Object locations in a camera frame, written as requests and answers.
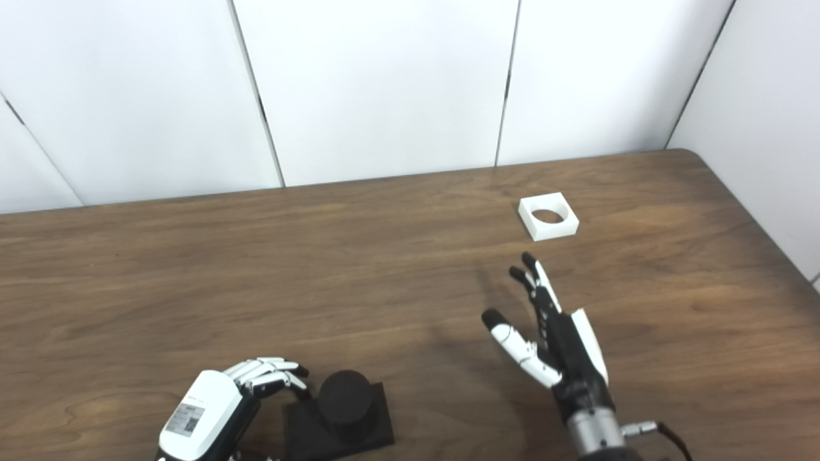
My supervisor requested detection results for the white square piece with hole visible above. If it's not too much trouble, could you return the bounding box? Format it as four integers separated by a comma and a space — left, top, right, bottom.
518, 192, 580, 242

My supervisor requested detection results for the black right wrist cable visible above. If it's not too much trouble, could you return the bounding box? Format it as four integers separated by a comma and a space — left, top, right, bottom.
621, 420, 694, 461

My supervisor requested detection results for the black and white left hand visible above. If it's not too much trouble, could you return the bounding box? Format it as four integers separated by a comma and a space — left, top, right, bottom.
156, 357, 310, 461

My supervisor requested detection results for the black peg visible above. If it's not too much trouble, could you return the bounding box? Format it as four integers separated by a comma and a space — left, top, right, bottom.
284, 369, 395, 461

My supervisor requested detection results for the black and white right hand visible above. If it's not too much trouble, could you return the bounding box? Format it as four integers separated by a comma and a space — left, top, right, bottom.
482, 252, 616, 423

